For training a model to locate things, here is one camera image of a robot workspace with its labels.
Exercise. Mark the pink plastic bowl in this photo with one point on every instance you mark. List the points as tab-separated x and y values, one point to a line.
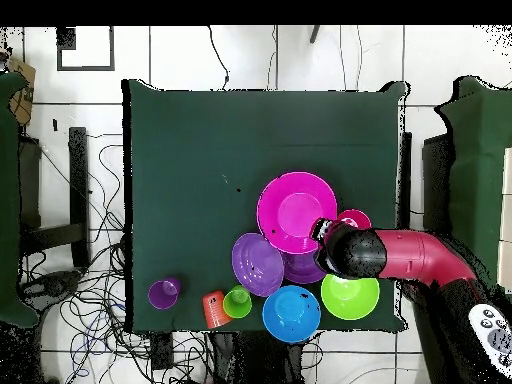
288	212

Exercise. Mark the purple plastic bowl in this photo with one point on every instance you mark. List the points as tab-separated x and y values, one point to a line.
302	268
256	264

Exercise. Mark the orange plastic cup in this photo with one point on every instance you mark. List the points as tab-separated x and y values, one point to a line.
214	312

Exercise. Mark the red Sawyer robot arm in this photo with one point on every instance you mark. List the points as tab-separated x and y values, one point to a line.
420	256

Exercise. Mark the red plastic bowl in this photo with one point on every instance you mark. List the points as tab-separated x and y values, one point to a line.
358	218

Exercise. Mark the green plastic bowl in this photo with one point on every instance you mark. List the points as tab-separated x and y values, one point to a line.
350	298

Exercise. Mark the blue deep plastic bowl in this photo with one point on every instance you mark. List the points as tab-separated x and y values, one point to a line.
288	316

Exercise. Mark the black upright bar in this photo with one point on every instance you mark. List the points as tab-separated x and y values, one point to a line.
404	180

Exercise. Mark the dark green tablecloth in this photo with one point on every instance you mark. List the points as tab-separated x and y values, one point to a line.
260	132

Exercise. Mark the green plastic cup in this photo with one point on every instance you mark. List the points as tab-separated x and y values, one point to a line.
236	306

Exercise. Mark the black box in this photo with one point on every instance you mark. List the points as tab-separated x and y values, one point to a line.
436	180

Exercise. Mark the green cloth covered table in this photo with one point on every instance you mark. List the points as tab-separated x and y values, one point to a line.
8	200
480	180

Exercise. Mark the purple plastic cup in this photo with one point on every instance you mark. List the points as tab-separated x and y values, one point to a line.
160	298

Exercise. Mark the dark short rod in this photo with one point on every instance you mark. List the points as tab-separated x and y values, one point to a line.
314	34

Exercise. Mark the black power strip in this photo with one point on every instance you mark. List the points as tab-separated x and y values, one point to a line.
162	350

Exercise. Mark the black metal stand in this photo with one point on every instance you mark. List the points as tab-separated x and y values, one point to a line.
78	180

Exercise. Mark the black cabinet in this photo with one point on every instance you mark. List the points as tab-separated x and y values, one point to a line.
30	180

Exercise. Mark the brown cardboard box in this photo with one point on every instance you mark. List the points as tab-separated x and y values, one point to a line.
22	100

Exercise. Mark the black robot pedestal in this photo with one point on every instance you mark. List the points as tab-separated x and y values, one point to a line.
248	360

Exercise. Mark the dark pedestal leg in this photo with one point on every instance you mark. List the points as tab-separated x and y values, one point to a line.
52	282

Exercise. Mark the black square floor frame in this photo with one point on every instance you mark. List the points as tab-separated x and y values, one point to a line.
85	68

